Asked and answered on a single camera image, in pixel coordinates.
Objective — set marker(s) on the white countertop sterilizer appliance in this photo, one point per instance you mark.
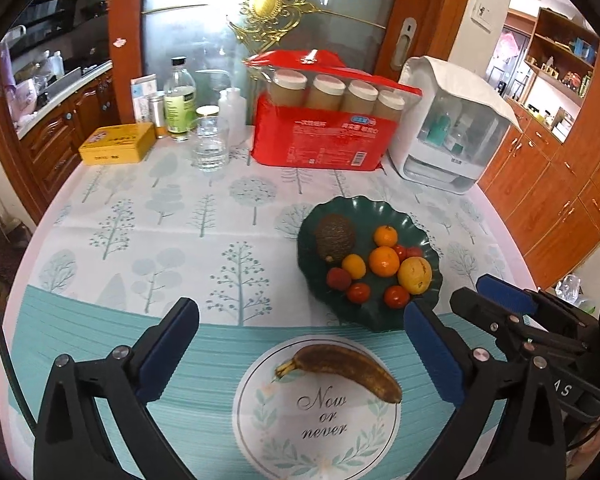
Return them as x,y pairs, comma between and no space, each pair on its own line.
448,138

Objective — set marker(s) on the large orange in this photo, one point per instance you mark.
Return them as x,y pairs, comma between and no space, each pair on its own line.
383,262

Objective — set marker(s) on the dark green scalloped plate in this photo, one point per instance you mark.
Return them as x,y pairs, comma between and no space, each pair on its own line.
365,215

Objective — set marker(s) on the small tangerine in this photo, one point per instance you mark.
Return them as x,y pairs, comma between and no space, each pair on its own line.
386,236

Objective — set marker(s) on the yellow tin box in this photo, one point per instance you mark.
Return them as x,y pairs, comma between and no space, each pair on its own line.
119,144

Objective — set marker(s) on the dark red apple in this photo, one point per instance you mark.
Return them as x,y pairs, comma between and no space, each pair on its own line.
338,279

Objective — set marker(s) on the clear drinking glass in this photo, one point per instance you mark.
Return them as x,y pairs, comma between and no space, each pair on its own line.
210,143

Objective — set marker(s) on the clear bottle green label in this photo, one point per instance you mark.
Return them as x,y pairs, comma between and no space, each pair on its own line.
180,100

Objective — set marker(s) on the small orange kumquat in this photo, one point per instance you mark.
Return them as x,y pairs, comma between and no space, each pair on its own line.
355,265

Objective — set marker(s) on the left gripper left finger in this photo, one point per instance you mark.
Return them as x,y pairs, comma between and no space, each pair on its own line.
71,440

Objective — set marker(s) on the small red tomato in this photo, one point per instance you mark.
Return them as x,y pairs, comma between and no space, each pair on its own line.
396,297

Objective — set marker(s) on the dark avocado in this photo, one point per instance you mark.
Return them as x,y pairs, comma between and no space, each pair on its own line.
335,238

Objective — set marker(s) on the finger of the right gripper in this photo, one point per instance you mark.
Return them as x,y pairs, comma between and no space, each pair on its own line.
512,336
525,299

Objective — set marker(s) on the small metal can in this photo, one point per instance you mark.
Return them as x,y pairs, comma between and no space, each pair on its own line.
157,114

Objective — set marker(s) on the small white box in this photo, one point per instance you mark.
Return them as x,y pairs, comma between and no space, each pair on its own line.
141,89

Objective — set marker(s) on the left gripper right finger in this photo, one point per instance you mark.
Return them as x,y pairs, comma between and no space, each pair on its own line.
529,442

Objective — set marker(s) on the white plastic bottle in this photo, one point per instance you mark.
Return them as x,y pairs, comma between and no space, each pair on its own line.
233,108

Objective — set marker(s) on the yellow apple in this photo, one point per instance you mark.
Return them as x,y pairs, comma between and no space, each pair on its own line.
415,275

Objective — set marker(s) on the brown overripe banana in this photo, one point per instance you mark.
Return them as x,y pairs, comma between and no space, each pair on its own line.
351,364

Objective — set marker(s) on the red paper cup package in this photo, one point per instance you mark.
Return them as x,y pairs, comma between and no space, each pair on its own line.
316,113

